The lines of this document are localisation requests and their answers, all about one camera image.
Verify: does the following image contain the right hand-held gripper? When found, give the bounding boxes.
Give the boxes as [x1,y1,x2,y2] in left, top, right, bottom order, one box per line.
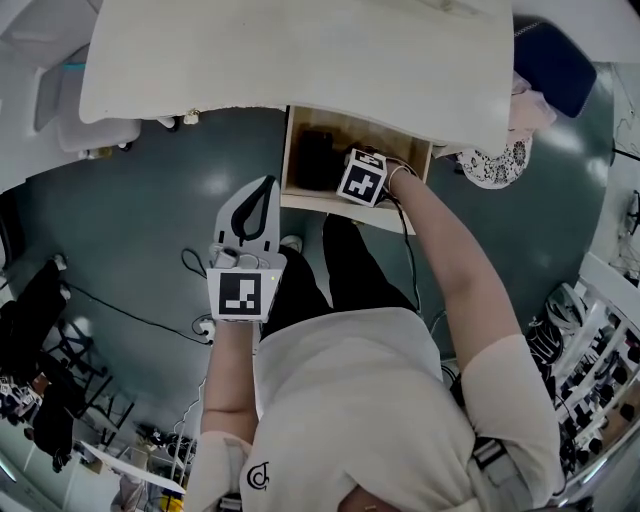
[335,147,392,209]

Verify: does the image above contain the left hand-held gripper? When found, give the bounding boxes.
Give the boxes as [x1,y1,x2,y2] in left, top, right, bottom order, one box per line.
[205,174,289,322]

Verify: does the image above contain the black hair dryer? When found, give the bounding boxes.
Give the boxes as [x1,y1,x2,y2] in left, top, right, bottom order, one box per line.
[298,128,352,192]

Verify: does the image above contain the wooden drawer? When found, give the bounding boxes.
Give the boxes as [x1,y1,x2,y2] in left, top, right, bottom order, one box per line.
[278,104,434,237]

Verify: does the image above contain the person's left forearm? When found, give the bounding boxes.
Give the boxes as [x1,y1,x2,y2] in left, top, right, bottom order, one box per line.
[200,318,262,437]

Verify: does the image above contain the person's right forearm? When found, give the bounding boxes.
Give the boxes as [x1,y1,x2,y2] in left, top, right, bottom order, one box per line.
[388,166,525,375]

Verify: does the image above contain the white dressing table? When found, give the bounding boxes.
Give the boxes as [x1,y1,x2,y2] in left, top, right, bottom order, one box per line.
[78,0,517,157]

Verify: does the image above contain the person's black trousers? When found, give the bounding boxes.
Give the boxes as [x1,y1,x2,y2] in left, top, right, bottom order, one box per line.
[258,213,422,342]

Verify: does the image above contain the round patterned cushion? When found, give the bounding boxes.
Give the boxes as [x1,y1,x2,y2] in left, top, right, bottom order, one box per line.
[458,139,533,191]

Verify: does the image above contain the pink cloth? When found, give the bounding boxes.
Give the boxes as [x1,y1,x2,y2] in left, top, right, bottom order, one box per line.
[506,71,558,147]

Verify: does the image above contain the dark blue chair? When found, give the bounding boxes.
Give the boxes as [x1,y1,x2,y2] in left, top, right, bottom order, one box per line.
[511,16,599,120]

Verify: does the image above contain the person's cream shirt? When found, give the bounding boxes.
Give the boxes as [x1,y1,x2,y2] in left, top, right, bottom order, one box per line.
[186,306,567,512]

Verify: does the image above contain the black tripod stand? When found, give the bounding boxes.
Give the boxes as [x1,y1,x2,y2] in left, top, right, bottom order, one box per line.
[42,319,137,434]

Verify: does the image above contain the grey office chair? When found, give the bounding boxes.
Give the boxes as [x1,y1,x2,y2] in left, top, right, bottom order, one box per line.
[0,0,142,162]

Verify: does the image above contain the white helmet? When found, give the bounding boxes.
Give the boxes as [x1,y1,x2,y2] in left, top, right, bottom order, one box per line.
[546,281,587,332]

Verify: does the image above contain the thin black cable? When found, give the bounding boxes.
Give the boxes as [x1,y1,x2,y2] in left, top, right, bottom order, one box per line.
[380,192,422,314]

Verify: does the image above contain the black floor cable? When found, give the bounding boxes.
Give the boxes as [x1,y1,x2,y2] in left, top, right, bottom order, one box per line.
[63,281,212,347]

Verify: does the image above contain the grey shoulder strap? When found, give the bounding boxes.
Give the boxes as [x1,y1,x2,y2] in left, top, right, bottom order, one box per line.
[471,433,532,512]

